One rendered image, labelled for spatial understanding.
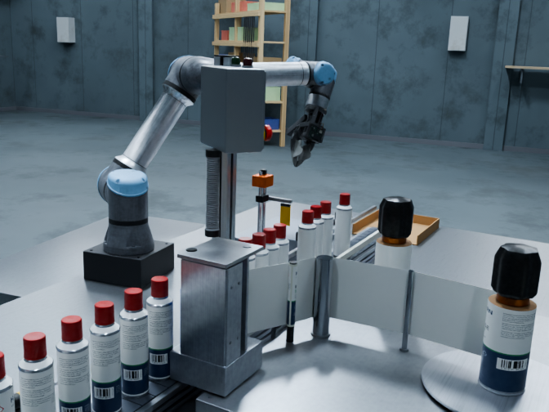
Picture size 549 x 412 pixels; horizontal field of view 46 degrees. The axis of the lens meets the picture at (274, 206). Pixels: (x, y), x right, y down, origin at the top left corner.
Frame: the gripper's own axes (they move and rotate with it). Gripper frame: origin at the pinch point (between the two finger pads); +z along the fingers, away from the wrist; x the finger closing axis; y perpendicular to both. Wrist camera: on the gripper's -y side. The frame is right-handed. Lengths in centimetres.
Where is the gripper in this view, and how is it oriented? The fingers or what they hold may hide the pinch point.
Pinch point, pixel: (295, 163)
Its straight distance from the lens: 224.6
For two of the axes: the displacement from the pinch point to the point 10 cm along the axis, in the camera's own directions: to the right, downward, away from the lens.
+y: 4.8, 0.5, -8.8
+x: 8.3, 3.1, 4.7
